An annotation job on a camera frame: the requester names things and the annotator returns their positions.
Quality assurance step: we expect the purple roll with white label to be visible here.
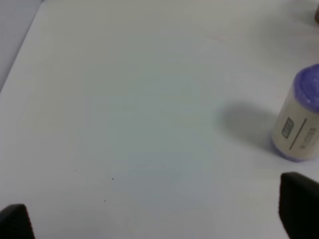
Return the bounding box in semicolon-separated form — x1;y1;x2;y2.
271;64;319;162

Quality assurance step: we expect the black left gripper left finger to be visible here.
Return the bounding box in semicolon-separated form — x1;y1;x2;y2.
0;204;35;239

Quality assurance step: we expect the brown bakery item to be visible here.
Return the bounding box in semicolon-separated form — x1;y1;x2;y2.
314;5;319;23

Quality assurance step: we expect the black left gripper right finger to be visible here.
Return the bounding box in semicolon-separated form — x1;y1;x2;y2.
279;172;319;239

